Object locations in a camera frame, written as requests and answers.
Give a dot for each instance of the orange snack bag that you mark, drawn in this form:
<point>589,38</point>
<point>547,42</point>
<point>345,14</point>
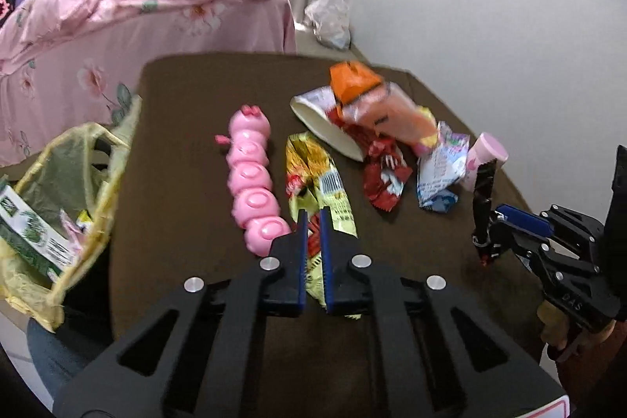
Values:
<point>387,109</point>

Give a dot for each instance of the white plastic bag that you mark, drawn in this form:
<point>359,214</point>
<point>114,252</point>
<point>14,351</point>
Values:
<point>330,21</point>

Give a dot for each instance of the yellow red snack wrapper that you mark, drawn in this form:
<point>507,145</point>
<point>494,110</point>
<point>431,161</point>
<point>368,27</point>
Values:
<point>318,173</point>

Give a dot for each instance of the pink caterpillar toy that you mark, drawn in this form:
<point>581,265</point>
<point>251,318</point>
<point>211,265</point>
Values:
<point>252,178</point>

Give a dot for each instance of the green snack packet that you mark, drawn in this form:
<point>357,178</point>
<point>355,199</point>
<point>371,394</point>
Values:
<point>29,227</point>

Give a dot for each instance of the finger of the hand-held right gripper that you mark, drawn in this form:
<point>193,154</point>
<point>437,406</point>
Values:
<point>485,202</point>
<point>524,220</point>

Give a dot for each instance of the person's blue jeans leg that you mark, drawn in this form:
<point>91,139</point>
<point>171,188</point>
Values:
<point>49,349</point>

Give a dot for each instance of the bed with pink floral sheet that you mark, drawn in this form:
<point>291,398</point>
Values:
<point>230,36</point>

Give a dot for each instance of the crushed white paper cup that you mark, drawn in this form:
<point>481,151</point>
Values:
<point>323,124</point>

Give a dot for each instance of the black Hello Kitty pillow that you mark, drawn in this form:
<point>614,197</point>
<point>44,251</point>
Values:
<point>4,1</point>

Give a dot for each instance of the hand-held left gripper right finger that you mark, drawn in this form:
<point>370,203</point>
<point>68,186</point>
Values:
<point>327,261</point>

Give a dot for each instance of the person's right hand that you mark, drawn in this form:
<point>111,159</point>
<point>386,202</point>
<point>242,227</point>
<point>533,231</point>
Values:
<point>558,327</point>

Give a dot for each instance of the blue white wrapper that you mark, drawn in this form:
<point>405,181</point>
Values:
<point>441,173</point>

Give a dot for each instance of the pink cup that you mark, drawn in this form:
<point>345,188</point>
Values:
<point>485,156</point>

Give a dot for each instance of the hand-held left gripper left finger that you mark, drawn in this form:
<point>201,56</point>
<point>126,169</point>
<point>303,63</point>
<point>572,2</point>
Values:
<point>301,261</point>

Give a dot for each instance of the red crumpled wrapper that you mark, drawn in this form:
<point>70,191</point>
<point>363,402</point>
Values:
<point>387,173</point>

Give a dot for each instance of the yellow bin bag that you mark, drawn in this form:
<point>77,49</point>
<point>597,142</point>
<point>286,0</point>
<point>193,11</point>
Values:
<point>63,163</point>

